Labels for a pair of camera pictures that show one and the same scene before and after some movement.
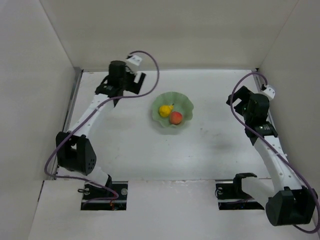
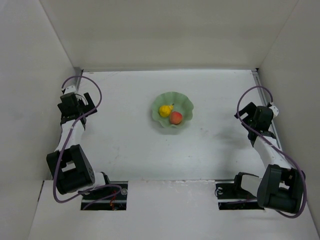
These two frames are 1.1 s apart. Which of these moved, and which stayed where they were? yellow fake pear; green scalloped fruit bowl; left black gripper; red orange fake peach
Moved: left black gripper
Stayed: green scalloped fruit bowl; red orange fake peach; yellow fake pear
